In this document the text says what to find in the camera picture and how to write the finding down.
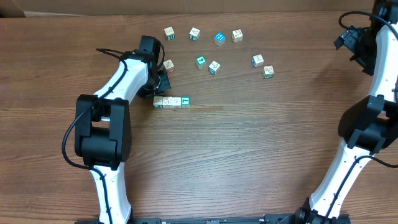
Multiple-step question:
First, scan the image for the blue X top block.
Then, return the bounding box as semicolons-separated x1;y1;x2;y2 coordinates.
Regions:
162;96;172;108

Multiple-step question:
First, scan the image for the wooden block with red print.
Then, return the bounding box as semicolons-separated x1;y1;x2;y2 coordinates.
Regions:
172;96;182;109

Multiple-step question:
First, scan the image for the green 7 top block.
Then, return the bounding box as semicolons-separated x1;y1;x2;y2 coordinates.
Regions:
181;96;191;108

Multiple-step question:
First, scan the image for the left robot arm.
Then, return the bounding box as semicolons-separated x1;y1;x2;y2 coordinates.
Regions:
68;35;171;224

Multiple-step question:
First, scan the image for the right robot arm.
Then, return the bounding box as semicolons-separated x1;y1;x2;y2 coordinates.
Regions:
263;1;397;223

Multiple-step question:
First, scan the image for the block with red Y side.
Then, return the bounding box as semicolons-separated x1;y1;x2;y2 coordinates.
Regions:
164;60;175;73

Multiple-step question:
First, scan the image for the green 4 top block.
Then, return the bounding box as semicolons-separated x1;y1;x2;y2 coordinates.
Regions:
195;56;207;70

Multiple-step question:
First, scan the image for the block with green R side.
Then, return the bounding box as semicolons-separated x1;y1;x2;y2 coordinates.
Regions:
164;27;175;40

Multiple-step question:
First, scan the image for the block with green J side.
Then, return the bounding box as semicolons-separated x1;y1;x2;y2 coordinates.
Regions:
189;27;200;41

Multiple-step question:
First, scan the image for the blue H top block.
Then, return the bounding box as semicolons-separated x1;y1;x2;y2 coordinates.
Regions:
214;32;226;47

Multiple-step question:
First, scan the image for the wooden block with animal drawing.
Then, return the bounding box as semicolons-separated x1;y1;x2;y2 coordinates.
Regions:
232;29;243;42

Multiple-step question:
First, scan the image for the block with green bottom side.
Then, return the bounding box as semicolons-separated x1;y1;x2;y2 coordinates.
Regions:
263;65;274;78

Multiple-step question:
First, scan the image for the block with blue left side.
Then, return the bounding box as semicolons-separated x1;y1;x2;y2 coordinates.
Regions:
251;54;264;68

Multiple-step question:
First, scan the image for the left black cable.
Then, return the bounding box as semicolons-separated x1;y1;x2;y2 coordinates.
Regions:
61;42;166;224

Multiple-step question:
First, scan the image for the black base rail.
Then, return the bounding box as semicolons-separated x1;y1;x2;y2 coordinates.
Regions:
74;213;351;224

